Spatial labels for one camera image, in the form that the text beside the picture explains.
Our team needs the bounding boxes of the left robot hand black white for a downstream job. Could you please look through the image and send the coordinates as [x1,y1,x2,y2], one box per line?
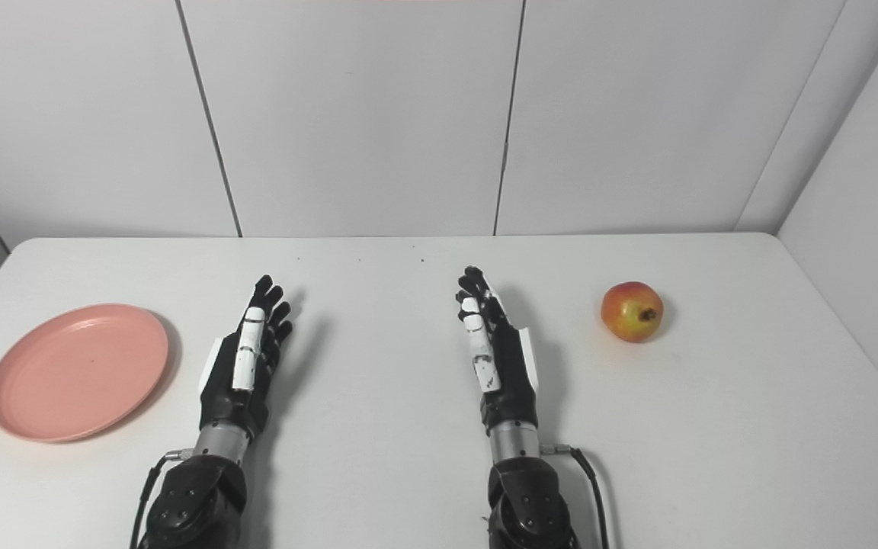
[199,274,294,444]

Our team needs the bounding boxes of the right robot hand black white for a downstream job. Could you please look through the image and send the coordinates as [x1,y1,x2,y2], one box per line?
[455,265,541,438]

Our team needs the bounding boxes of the red yellow apple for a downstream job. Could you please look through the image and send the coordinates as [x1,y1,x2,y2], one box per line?
[601,281,665,344]

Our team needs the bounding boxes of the pink round plate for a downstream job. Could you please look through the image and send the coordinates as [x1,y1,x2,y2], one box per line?
[0,303,171,444]

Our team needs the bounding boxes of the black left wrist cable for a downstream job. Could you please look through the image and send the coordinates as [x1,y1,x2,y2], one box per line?
[130,449,195,549]

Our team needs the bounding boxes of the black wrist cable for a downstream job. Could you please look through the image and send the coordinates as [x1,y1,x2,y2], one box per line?
[539,443,612,549]
[130,449,195,549]

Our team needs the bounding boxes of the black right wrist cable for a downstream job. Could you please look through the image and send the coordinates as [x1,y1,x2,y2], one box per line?
[539,443,612,549]

